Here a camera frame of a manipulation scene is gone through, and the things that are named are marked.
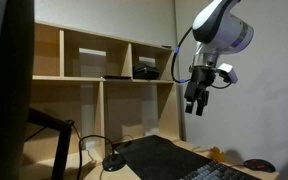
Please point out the black round puck device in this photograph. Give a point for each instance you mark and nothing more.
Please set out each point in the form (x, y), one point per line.
(113, 162)

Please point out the wooden shelf unit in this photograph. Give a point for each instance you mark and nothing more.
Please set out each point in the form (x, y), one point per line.
(68, 83)

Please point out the flat black item on shelf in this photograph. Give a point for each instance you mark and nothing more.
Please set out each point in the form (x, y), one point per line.
(117, 77)

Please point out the black desk mat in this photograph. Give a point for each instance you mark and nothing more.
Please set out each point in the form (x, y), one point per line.
(157, 158)

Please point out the black red computer mouse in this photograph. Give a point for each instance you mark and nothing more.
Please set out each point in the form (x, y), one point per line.
(259, 165)

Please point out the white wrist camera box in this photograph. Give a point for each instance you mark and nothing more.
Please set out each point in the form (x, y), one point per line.
(228, 74)

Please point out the black pouch on shelf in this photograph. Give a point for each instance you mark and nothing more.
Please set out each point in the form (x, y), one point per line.
(143, 71)

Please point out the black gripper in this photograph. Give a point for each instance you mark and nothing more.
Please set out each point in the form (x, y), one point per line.
(201, 78)

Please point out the dark mechanical keyboard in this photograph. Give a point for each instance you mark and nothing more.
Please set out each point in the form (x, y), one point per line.
(216, 171)

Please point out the yellow rubber duck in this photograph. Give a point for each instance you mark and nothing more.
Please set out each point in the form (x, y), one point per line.
(217, 155)

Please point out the black computer monitor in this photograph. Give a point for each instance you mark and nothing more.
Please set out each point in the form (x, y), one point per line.
(16, 68)

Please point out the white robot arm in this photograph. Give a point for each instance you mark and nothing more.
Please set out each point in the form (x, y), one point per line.
(217, 32)

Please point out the black monitor stand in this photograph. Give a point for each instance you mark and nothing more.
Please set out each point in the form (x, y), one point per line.
(51, 140)

